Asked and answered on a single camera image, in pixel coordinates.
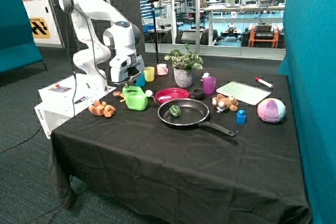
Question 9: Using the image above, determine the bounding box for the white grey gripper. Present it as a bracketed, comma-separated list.
[109, 55, 144, 89]

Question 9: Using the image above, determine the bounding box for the orange toy lizard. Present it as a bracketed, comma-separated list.
[112, 91, 125, 103]

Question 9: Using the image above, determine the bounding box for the brown white plush toy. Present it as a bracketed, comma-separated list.
[212, 94, 239, 112]

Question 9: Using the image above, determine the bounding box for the orange plush teddy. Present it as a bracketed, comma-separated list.
[88, 100, 116, 118]

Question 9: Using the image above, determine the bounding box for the green plastic watering can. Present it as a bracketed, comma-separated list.
[122, 86, 153, 111]

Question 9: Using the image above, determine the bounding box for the blue plastic cup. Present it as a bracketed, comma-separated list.
[135, 72, 146, 88]

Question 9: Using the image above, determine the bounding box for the teal sofa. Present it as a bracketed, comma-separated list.
[0, 0, 44, 73]

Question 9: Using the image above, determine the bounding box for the black frying pan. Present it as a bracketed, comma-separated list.
[158, 98, 235, 137]

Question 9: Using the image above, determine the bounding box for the yellow black sign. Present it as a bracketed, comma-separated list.
[29, 17, 50, 39]

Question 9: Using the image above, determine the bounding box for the pastel plush ball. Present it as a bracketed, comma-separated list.
[257, 98, 286, 123]

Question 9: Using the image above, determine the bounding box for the white board with green pattern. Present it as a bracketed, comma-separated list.
[216, 81, 272, 105]

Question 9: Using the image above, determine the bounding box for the yellow plastic cup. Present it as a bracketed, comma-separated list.
[143, 67, 155, 82]

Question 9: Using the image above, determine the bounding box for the small black bowl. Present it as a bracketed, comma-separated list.
[190, 88, 205, 100]

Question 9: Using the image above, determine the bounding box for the magenta plastic plate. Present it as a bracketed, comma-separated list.
[155, 88, 190, 104]

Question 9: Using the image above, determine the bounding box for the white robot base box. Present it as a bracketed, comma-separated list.
[35, 73, 115, 139]

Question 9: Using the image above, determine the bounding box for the potted plant in grey pot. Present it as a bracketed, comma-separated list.
[164, 44, 203, 88]

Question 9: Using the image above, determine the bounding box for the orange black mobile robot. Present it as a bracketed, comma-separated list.
[241, 23, 285, 49]

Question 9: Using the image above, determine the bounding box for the small white object behind cup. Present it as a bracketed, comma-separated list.
[201, 72, 210, 81]

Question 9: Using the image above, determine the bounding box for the pink mug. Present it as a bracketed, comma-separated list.
[156, 63, 168, 76]

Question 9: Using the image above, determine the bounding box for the green toy pepper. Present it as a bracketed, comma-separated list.
[169, 105, 182, 117]

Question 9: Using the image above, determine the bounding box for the purple plastic cup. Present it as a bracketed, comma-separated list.
[203, 77, 216, 95]

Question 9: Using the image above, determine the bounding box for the black tablecloth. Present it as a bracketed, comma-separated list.
[48, 74, 312, 223]

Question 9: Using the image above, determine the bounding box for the blue toy block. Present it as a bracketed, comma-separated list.
[236, 110, 246, 124]

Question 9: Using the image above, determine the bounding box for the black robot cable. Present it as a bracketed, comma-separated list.
[67, 6, 116, 116]

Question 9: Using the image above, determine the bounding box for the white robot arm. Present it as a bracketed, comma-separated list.
[59, 0, 144, 92]

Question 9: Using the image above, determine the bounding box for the red whiteboard marker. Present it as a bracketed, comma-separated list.
[255, 77, 274, 89]

